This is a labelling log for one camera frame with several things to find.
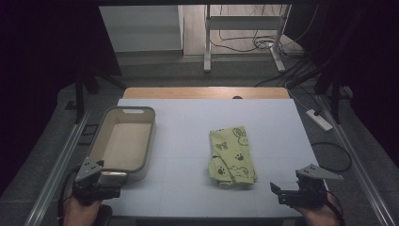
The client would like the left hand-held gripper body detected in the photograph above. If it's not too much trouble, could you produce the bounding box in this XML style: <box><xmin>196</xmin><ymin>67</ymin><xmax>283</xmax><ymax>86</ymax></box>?
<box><xmin>72</xmin><ymin>156</ymin><xmax>122</xmax><ymax>206</ymax></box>

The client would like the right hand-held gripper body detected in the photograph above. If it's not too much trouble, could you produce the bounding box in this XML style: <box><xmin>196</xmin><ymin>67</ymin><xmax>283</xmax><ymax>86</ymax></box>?
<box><xmin>286</xmin><ymin>163</ymin><xmax>344</xmax><ymax>209</ymax></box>

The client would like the beige basket with grey rim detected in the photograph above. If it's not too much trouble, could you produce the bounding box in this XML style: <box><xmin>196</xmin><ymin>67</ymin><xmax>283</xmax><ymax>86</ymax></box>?
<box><xmin>88</xmin><ymin>105</ymin><xmax>157</xmax><ymax>183</ymax></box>

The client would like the green printed cloth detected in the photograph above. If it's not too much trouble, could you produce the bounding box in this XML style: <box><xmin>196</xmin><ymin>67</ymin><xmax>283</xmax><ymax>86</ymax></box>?
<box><xmin>208</xmin><ymin>125</ymin><xmax>259</xmax><ymax>190</ymax></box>

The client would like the person's right hand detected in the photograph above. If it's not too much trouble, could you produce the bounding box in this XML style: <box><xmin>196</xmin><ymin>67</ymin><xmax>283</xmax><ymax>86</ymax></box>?
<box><xmin>299</xmin><ymin>191</ymin><xmax>343</xmax><ymax>226</ymax></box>

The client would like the person's left hand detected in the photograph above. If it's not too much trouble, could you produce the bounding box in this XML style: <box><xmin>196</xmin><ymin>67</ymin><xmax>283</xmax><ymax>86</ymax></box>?
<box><xmin>63</xmin><ymin>195</ymin><xmax>103</xmax><ymax>226</ymax></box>

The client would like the black floor plate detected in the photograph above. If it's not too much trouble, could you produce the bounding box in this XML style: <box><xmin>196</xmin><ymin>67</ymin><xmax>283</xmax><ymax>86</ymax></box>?
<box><xmin>77</xmin><ymin>123</ymin><xmax>100</xmax><ymax>146</ymax></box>

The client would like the white power strip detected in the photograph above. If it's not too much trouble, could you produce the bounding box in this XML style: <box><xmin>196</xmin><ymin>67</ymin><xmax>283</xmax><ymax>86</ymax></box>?
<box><xmin>305</xmin><ymin>108</ymin><xmax>334</xmax><ymax>132</ymax></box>

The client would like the white table mat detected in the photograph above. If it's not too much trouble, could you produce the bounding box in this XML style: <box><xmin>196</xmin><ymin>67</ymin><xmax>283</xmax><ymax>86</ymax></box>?
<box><xmin>104</xmin><ymin>98</ymin><xmax>341</xmax><ymax>218</ymax></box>

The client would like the black stand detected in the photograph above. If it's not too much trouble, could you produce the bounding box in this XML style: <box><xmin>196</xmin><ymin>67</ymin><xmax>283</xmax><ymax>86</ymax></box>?
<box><xmin>286</xmin><ymin>59</ymin><xmax>354</xmax><ymax>125</ymax></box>
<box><xmin>64</xmin><ymin>59</ymin><xmax>128</xmax><ymax>125</ymax></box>

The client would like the wooden table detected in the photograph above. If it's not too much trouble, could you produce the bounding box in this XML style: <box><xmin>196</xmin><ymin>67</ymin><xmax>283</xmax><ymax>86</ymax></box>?
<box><xmin>121</xmin><ymin>86</ymin><xmax>291</xmax><ymax>101</ymax></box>

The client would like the white cabinet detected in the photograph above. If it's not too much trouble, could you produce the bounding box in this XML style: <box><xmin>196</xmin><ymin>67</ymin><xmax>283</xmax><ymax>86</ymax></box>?
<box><xmin>99</xmin><ymin>5</ymin><xmax>184</xmax><ymax>54</ymax></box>

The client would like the left hand-held gripper cable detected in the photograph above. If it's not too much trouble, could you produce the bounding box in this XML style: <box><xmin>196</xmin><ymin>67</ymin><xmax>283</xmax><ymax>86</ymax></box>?
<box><xmin>56</xmin><ymin>165</ymin><xmax>81</xmax><ymax>222</ymax></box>

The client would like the hand-held gripper cable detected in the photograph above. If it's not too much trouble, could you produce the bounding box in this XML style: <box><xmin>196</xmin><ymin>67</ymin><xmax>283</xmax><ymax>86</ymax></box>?
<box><xmin>56</xmin><ymin>165</ymin><xmax>81</xmax><ymax>222</ymax></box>
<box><xmin>325</xmin><ymin>186</ymin><xmax>345</xmax><ymax>222</ymax></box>

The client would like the right hand-held gripper cable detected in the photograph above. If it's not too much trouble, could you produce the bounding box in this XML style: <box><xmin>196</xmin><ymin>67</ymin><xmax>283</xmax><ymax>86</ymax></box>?
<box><xmin>325</xmin><ymin>186</ymin><xmax>345</xmax><ymax>222</ymax></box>

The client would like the aluminium rail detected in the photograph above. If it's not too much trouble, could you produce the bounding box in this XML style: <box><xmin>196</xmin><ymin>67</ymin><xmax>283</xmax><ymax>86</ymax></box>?
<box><xmin>315</xmin><ymin>93</ymin><xmax>399</xmax><ymax>226</ymax></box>
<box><xmin>24</xmin><ymin>112</ymin><xmax>91</xmax><ymax>226</ymax></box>

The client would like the black looped floor cable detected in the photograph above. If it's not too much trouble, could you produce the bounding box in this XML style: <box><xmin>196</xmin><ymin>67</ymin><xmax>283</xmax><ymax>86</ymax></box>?
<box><xmin>310</xmin><ymin>141</ymin><xmax>353</xmax><ymax>173</ymax></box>

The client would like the white power strip cable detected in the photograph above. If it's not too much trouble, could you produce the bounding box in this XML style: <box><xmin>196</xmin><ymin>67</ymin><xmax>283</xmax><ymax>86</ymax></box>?
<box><xmin>283</xmin><ymin>82</ymin><xmax>311</xmax><ymax>112</ymax></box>

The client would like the tangle of black floor cables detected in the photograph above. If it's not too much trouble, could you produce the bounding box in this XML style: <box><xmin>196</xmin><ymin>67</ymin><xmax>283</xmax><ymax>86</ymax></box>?
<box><xmin>209</xmin><ymin>4</ymin><xmax>318</xmax><ymax>89</ymax></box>

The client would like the white desk frame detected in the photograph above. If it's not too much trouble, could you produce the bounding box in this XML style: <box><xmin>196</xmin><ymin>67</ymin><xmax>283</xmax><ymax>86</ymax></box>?
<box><xmin>202</xmin><ymin>4</ymin><xmax>292</xmax><ymax>74</ymax></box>

